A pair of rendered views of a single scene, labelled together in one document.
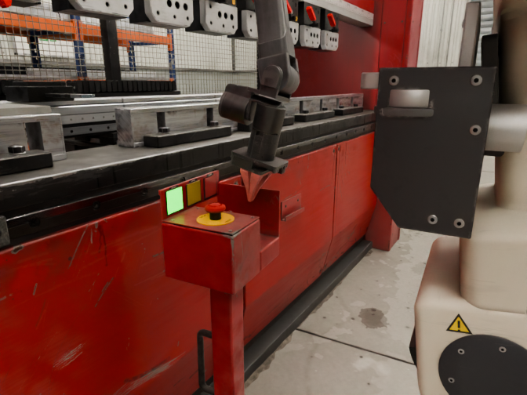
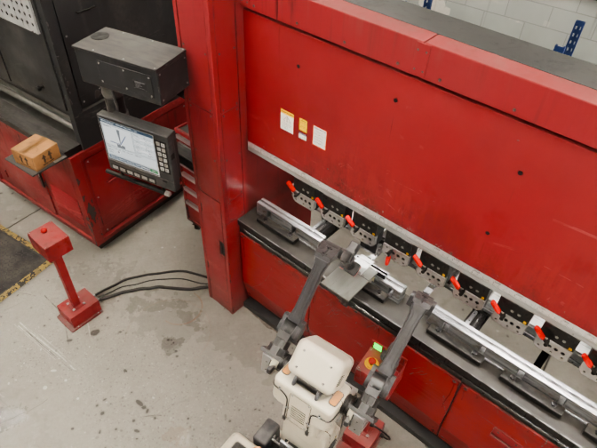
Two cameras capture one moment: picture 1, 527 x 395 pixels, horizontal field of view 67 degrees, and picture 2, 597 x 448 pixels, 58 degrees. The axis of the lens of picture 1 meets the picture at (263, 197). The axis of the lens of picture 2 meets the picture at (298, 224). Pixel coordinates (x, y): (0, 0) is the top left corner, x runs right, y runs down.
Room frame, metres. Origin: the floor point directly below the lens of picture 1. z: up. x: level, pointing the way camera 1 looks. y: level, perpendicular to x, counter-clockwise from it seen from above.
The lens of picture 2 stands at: (0.47, -1.42, 3.14)
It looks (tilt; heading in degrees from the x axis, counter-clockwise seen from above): 44 degrees down; 96
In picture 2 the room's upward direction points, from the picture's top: 3 degrees clockwise
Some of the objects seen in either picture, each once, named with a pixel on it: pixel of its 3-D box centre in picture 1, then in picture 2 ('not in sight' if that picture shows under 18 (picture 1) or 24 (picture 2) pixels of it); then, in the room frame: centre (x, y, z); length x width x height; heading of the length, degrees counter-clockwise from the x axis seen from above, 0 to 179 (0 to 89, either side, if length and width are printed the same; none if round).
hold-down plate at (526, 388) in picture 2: (267, 123); (531, 393); (1.45, -0.02, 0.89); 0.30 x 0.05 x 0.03; 147
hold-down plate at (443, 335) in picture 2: (191, 135); (455, 343); (1.11, 0.20, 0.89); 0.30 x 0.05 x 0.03; 147
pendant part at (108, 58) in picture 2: not in sight; (142, 121); (-0.65, 0.90, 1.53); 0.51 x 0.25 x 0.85; 162
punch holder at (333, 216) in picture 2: not in sight; (337, 207); (0.45, 0.70, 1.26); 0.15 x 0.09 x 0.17; 147
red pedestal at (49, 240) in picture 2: not in sight; (64, 276); (-1.28, 0.65, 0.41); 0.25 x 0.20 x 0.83; 57
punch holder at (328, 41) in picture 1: (323, 31); not in sight; (1.96, -0.28, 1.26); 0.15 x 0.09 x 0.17; 147
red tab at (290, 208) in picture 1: (292, 206); (505, 441); (1.41, -0.11, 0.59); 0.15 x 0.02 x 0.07; 147
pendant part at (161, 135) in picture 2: not in sight; (143, 148); (-0.63, 0.80, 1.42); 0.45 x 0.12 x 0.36; 162
